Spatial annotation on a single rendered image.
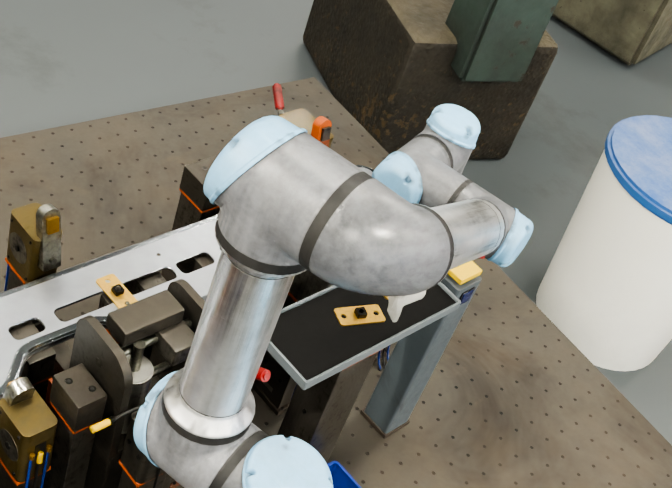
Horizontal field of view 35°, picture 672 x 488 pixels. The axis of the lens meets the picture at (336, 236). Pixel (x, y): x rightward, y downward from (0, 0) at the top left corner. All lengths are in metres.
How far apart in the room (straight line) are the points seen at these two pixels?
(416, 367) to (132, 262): 0.57
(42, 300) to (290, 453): 0.69
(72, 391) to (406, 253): 0.70
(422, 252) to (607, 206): 2.34
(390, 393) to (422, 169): 0.81
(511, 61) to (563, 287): 0.84
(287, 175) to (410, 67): 2.78
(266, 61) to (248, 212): 3.37
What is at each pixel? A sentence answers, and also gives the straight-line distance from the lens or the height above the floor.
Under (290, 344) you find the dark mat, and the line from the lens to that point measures 1.68.
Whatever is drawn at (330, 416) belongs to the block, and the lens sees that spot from 1.91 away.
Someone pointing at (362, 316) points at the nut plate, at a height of 1.17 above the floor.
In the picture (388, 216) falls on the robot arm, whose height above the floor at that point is 1.74.
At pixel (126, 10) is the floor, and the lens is 4.53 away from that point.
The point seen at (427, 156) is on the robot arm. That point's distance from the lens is 1.45.
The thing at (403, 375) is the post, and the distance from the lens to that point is 2.11.
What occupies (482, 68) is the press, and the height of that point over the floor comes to 0.52.
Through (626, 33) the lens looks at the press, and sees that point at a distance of 5.37.
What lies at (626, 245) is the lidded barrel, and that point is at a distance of 3.38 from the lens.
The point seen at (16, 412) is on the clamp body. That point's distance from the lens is 1.64.
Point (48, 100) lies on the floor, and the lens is 3.96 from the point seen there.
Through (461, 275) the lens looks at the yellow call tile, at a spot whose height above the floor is 1.16.
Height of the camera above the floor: 2.38
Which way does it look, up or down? 40 degrees down
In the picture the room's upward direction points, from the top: 21 degrees clockwise
